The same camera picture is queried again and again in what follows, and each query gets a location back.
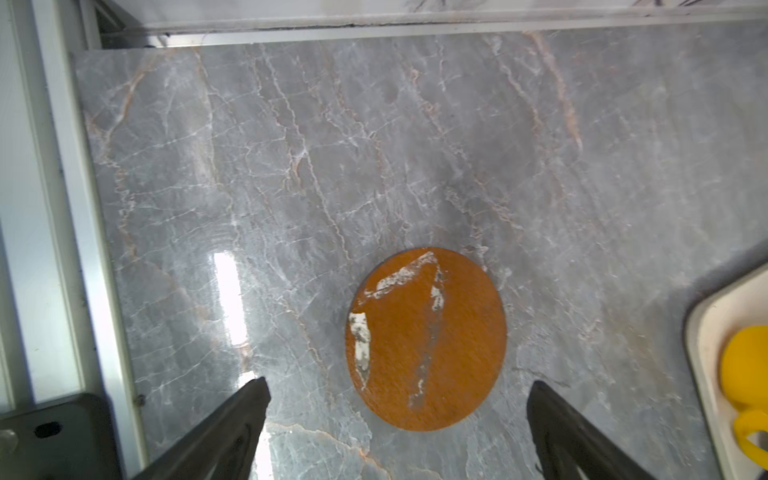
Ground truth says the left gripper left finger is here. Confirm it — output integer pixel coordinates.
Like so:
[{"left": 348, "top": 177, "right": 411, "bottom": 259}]
[{"left": 136, "top": 377, "right": 271, "bottom": 479}]

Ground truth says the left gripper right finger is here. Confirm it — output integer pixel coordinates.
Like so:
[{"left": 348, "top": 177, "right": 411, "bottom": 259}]
[{"left": 527, "top": 380, "right": 652, "bottom": 479}]

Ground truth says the brown wooden round coaster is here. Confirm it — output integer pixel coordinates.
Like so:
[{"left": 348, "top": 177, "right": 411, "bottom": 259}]
[{"left": 345, "top": 247, "right": 507, "bottom": 432}]

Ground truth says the yellow mug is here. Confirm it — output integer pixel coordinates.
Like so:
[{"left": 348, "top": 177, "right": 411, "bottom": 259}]
[{"left": 719, "top": 325, "right": 767, "bottom": 470}]

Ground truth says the beige plastic tray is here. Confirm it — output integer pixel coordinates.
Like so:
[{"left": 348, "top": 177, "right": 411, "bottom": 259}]
[{"left": 685, "top": 265, "right": 767, "bottom": 479}]

